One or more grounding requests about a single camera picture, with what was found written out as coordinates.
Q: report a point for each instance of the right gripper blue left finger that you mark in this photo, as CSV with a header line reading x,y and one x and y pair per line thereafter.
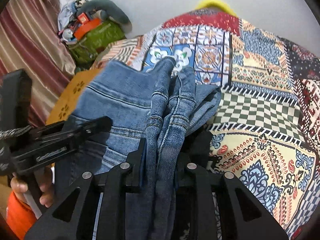
x,y
136,159

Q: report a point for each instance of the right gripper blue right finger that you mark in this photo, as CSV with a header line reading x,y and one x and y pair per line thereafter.
x,y
195,149

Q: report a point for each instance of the blue denim jeans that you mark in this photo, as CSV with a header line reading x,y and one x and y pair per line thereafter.
x,y
157,105

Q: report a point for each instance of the person's left hand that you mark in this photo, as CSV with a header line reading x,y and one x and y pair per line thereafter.
x,y
45,183

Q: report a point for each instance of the patchwork patterned bed cover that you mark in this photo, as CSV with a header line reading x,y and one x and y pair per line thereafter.
x,y
266,129

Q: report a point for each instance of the striped red gold curtain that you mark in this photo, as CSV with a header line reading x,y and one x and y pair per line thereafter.
x,y
29,41

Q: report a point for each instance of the green fabric storage box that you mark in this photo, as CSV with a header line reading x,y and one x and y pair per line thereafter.
x,y
87,49

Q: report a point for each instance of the orange box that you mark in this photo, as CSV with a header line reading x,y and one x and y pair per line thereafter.
x,y
85,28

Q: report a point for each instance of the pile of clothes on box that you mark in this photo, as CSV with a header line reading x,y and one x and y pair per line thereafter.
x,y
67,20

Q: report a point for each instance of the yellow headboard arch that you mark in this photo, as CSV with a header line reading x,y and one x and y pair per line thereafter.
x,y
218,4

